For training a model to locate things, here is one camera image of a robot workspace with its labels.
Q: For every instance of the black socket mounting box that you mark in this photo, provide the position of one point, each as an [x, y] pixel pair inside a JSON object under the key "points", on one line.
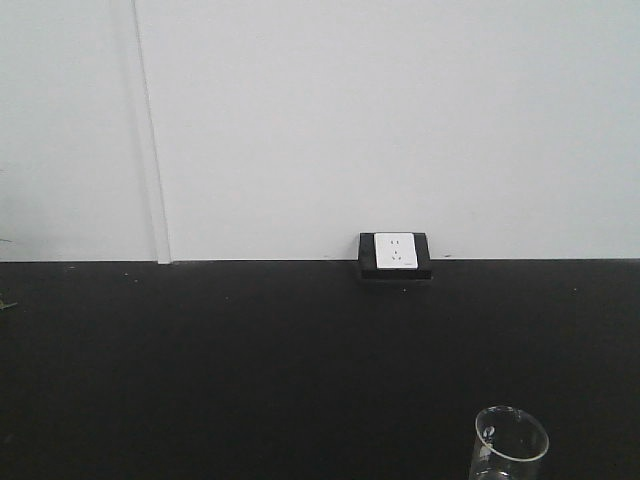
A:
{"points": [[369, 271]]}

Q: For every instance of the clear glass beaker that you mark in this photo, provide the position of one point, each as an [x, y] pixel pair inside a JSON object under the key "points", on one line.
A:
{"points": [[509, 444]]}

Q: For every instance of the white wall power socket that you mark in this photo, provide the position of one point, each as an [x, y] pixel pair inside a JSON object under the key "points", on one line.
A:
{"points": [[395, 251]]}

